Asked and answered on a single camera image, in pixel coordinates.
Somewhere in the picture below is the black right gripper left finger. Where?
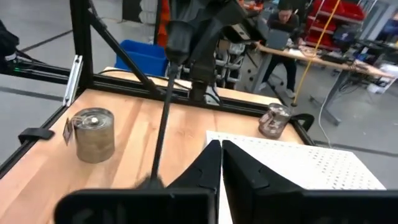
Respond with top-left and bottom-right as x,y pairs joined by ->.
54,139 -> 222,224

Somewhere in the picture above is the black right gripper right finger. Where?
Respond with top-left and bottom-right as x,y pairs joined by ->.
222,139 -> 398,224

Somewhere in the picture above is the glass jar candle holder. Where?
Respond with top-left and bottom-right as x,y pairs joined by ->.
257,102 -> 293,140

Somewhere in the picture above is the metal cylinder candle holder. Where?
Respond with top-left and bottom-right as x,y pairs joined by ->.
62,107 -> 116,164

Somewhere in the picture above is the white perforated shelf riser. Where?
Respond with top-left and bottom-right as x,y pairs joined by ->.
205,130 -> 387,224

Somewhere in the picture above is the wooden desk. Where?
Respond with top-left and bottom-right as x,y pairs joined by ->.
254,42 -> 396,127

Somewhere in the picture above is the blue plastic bin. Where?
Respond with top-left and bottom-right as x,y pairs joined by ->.
114,39 -> 169,78

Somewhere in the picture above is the grey laptop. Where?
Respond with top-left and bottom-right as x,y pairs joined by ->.
266,27 -> 290,51

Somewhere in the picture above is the person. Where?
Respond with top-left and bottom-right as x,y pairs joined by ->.
259,0 -> 307,99

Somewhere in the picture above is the red storage bin rack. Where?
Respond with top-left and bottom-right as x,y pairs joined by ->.
303,0 -> 366,52

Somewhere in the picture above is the black bulky object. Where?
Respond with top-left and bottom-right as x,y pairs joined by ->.
0,20 -> 20,74

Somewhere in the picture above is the white floor cable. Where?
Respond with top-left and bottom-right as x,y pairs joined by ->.
317,90 -> 335,149

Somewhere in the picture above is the yellow hanging cable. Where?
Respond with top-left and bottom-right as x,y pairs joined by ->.
290,0 -> 343,108

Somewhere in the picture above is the silver metal bracket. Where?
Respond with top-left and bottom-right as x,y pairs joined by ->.
62,55 -> 84,107

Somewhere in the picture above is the orange post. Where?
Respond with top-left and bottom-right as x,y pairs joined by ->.
157,0 -> 171,47

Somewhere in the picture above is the black aluminium table frame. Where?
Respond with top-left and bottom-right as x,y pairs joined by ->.
0,0 -> 317,180

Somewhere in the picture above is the black metal rail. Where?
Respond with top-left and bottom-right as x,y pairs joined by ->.
0,57 -> 74,85

